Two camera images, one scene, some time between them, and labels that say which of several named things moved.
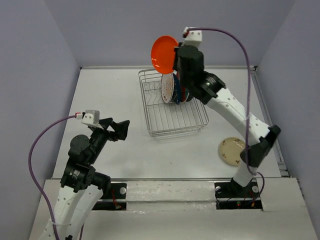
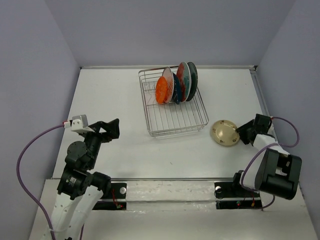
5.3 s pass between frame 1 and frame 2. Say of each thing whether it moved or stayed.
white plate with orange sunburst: stayed
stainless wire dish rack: stayed
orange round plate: moved
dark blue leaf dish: stayed
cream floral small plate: moved
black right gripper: moved
